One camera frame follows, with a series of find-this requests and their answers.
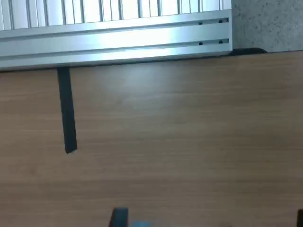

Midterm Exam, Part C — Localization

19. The aluminium robot base platform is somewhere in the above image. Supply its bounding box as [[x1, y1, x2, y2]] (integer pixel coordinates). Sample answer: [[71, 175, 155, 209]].
[[0, 0, 233, 72]]

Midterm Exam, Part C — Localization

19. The black strip on table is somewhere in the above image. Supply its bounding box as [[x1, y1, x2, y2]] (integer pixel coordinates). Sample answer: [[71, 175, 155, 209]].
[[56, 67, 78, 154]]

